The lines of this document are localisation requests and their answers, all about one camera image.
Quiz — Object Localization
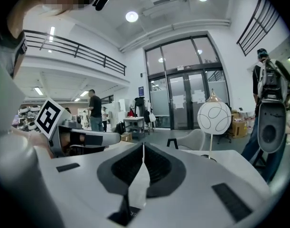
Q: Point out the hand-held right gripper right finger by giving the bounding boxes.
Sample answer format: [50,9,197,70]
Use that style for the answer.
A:
[143,142,275,228]

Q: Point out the person's left forearm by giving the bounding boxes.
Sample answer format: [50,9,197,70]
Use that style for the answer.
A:
[13,126,52,158]

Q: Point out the glass entrance door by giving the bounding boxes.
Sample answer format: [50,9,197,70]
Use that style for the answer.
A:
[144,35,231,131]

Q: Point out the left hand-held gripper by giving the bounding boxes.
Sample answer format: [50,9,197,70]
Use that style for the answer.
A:
[35,97,122,159]

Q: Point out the black white striped strap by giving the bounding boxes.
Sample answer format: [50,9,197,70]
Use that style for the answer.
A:
[11,31,28,78]

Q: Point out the white work table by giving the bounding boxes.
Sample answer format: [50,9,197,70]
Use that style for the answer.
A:
[122,116,145,135]

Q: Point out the large cardboard box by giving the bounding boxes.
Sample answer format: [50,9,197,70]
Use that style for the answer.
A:
[231,119,249,138]

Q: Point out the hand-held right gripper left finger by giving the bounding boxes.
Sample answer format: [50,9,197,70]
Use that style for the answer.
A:
[37,142,144,228]

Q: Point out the small cardboard box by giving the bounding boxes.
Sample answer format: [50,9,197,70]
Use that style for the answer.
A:
[120,132,133,143]

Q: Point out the grey shell chair black legs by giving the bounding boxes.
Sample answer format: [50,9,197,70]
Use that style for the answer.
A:
[167,128,206,151]

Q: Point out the black jacket on rack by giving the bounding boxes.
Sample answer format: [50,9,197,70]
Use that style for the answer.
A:
[134,96,146,118]

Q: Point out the white globe table lamp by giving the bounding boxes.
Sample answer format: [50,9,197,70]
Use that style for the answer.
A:
[197,88,232,161]

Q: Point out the black head-worn camera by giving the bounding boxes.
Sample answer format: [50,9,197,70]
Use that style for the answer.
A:
[92,0,113,11]

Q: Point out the black balcony railing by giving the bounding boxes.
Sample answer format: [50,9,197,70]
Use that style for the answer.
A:
[236,0,281,57]
[23,29,127,76]

